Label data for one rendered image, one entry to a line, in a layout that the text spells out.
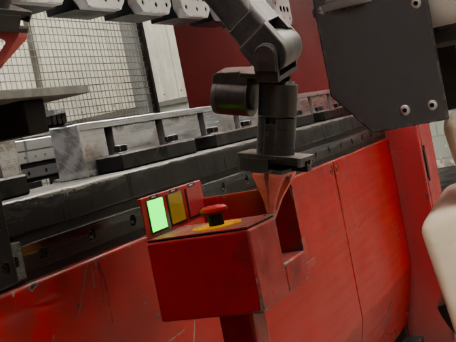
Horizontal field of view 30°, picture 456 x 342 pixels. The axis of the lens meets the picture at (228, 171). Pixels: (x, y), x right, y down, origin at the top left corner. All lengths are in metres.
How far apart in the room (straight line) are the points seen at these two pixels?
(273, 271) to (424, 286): 1.95
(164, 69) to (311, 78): 5.96
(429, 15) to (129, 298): 0.74
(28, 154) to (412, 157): 1.62
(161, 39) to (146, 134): 7.36
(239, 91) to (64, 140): 0.39
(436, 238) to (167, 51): 8.25
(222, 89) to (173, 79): 7.71
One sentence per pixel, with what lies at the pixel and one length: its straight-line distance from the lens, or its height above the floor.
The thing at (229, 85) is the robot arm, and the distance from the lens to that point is 1.27.
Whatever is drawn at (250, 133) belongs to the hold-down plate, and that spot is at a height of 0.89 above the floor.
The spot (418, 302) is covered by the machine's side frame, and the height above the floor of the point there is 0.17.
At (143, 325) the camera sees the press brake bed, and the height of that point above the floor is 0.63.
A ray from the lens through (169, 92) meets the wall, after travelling 8.99.
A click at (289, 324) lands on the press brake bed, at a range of 1.92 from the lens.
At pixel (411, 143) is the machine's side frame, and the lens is 3.04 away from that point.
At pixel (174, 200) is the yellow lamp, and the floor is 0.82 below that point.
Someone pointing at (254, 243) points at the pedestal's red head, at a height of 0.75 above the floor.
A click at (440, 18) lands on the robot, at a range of 0.79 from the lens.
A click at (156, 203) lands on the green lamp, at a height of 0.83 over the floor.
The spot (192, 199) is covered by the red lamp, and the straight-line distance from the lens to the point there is 1.34.
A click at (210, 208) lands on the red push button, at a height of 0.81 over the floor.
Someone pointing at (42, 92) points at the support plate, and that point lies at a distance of 1.00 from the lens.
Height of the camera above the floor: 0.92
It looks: 3 degrees down
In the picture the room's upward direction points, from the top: 11 degrees counter-clockwise
